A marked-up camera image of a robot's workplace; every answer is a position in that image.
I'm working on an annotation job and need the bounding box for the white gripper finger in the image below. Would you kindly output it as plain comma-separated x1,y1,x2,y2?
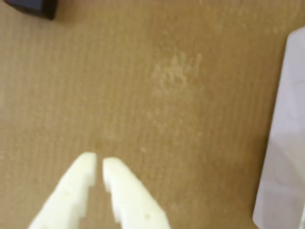
28,152,97,229
102,156,171,229

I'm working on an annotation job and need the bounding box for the black rectangular block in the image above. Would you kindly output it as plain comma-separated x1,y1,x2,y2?
4,0,58,20

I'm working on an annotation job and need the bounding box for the pale lilac plastic box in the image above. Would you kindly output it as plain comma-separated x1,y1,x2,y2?
252,27,305,229

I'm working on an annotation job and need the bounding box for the brown cardboard sheet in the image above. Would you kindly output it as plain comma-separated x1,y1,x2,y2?
0,0,305,229

